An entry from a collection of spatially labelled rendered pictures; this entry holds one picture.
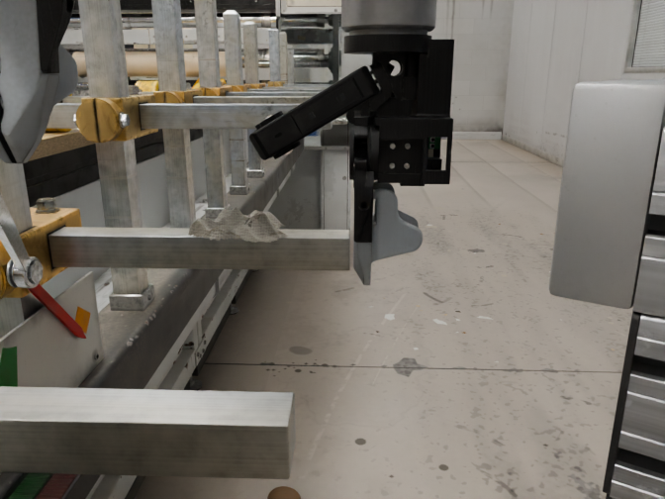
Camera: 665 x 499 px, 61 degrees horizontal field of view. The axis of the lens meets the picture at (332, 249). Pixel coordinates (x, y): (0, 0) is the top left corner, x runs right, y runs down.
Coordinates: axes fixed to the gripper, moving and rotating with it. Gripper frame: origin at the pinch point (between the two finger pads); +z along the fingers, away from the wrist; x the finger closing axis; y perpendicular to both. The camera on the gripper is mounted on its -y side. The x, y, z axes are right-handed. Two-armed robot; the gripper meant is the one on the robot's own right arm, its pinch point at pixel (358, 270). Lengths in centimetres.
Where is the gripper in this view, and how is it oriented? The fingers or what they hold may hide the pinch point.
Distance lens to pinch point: 51.9
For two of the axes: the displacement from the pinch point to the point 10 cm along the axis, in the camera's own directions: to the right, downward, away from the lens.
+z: 0.0, 9.6, 2.9
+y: 10.0, 0.1, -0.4
